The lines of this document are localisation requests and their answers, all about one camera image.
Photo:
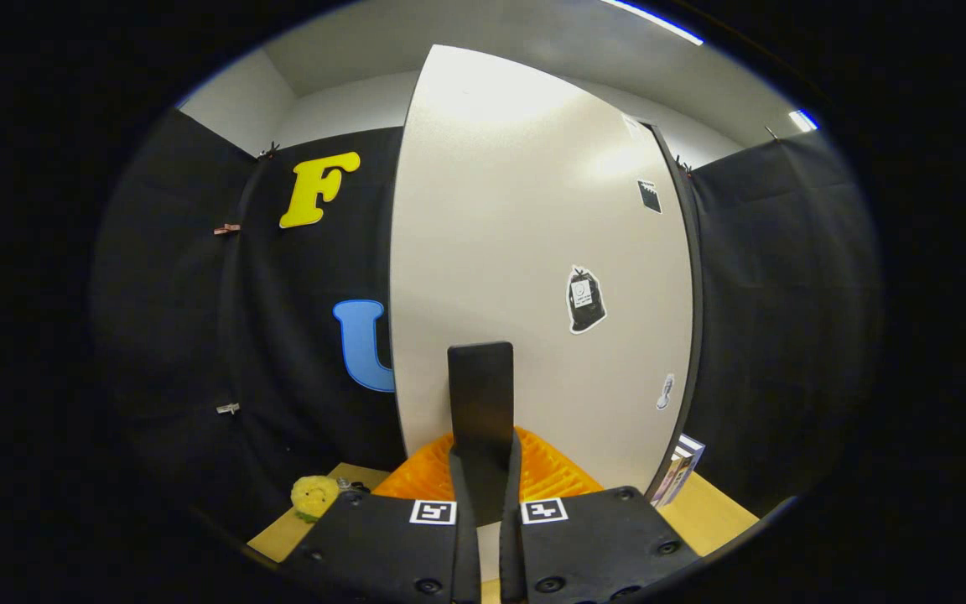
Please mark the yellow pineapple plush toy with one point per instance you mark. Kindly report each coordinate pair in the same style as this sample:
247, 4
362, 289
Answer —
314, 495

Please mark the white clip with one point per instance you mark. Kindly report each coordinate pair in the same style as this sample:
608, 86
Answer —
228, 408

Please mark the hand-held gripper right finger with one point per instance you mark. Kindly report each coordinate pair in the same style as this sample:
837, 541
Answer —
512, 562

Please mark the pink clip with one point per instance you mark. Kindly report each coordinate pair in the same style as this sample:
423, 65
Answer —
227, 228

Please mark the white purple carton box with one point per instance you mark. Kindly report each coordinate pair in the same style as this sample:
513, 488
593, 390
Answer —
688, 457
666, 480

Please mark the long ceiling light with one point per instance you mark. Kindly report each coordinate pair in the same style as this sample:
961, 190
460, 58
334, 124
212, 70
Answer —
651, 21

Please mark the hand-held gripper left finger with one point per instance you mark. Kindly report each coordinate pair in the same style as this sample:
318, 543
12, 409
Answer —
466, 562

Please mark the small ceiling light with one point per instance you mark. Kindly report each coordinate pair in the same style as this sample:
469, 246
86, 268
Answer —
802, 120

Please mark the black backdrop cloth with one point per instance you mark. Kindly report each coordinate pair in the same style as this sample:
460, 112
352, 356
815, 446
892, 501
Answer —
785, 335

